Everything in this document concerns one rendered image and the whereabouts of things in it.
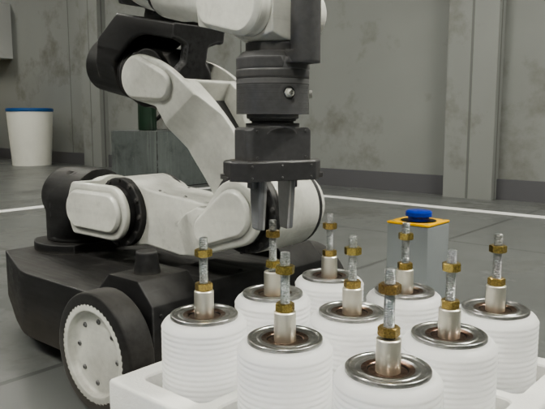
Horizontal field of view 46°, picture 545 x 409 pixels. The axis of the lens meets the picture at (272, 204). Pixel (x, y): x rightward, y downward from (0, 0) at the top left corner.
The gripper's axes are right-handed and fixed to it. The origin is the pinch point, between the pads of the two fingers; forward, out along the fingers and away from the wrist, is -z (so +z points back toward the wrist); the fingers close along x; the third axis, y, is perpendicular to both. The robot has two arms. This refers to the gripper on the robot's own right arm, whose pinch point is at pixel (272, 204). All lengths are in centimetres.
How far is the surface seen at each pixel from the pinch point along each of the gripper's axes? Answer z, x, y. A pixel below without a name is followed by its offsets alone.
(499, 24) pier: 62, -237, -204
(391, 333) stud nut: -7.6, 1.7, 27.2
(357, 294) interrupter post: -9.0, -4.8, 12.0
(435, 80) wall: 33, -228, -245
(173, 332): -12.0, 14.8, 6.8
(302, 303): -11.7, -2.1, 4.0
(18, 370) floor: -37, 27, -54
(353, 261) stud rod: -5.3, -4.6, 11.3
